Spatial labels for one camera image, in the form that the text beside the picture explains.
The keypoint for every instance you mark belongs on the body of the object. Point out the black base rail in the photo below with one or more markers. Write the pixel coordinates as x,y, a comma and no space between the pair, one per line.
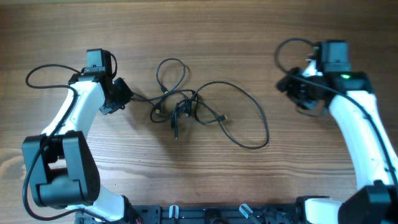
270,213

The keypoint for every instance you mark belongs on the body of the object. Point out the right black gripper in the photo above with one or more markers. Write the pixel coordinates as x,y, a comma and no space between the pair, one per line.
285,84

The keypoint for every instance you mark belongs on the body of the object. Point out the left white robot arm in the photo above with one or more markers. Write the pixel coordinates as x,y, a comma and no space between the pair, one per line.
61,171

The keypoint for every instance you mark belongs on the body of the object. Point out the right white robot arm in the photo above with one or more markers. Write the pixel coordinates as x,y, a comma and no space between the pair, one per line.
350,100

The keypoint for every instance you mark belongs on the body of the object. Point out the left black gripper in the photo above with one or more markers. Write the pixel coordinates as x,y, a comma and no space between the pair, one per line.
126,94

